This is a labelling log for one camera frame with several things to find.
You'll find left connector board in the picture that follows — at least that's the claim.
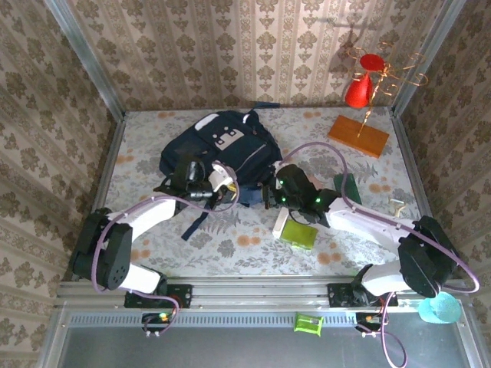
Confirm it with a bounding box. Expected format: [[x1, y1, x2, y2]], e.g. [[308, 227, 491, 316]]
[[140, 311, 174, 334]]

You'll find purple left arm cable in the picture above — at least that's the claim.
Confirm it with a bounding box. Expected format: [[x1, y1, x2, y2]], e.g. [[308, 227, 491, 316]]
[[91, 160, 241, 338]]

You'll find red disc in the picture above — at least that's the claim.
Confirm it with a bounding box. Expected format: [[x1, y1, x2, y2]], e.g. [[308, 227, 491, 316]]
[[359, 53, 385, 73]]

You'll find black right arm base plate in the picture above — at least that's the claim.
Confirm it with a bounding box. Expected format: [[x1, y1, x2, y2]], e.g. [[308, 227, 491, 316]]
[[327, 281, 398, 308]]

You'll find aluminium side rail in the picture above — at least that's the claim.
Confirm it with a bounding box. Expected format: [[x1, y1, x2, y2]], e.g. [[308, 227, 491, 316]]
[[390, 109, 453, 279], [71, 114, 127, 283]]

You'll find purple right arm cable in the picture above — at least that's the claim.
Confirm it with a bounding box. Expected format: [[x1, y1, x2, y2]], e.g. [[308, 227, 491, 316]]
[[285, 141, 480, 368]]

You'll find aluminium frame post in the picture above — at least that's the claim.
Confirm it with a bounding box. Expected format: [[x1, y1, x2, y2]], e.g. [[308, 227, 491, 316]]
[[42, 0, 127, 120], [390, 0, 467, 116]]

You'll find gold wire stand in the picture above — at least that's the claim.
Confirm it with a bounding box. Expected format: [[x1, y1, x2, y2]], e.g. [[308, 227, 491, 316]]
[[346, 41, 430, 139]]

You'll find red cone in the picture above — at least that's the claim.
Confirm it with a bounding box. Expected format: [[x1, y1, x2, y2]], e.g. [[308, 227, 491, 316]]
[[344, 71, 374, 110]]

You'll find slotted grey cable duct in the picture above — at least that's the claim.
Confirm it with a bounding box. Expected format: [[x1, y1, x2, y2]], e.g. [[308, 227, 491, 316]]
[[67, 310, 388, 327]]

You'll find white oblong case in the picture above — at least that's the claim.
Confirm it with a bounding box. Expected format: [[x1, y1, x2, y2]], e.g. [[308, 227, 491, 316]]
[[272, 213, 289, 238]]

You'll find navy blue backpack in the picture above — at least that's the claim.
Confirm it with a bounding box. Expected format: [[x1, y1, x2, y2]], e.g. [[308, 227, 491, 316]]
[[159, 101, 283, 241]]

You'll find lime green box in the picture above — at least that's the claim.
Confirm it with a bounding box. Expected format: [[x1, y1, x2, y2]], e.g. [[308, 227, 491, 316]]
[[278, 220, 319, 252]]

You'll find dark green case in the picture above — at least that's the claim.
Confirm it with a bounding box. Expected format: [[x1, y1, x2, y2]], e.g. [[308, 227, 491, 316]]
[[332, 172, 364, 206]]

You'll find aluminium mounting rail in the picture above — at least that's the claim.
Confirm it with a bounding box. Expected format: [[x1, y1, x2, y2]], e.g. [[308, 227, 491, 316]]
[[55, 276, 470, 308]]

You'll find connector board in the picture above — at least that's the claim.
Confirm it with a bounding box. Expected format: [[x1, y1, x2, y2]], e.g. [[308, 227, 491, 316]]
[[140, 311, 174, 334], [354, 311, 389, 333]]

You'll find grey metal shelf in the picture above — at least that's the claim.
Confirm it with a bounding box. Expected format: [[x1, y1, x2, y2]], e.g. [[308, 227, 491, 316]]
[[36, 306, 486, 368]]

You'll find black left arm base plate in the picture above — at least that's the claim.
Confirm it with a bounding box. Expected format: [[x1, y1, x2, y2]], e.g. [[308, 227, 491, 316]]
[[124, 282, 193, 309]]

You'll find orange wooden base block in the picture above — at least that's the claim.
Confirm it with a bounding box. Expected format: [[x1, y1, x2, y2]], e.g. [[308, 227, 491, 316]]
[[327, 114, 390, 159]]

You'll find cream razor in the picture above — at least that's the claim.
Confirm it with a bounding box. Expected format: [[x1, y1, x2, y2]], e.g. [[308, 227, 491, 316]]
[[388, 197, 407, 220]]

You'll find lime green clip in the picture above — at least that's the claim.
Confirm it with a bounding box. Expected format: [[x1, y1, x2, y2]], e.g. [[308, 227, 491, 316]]
[[293, 312, 325, 338]]

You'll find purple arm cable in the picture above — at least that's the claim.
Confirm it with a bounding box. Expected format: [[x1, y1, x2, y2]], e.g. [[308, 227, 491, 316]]
[[285, 141, 480, 368], [91, 160, 241, 338]]

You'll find cyan cup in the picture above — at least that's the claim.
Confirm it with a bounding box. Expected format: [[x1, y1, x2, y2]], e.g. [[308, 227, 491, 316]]
[[417, 293, 462, 326]]

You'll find right connector board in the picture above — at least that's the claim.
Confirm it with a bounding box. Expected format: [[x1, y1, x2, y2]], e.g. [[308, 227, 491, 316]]
[[354, 311, 389, 333]]

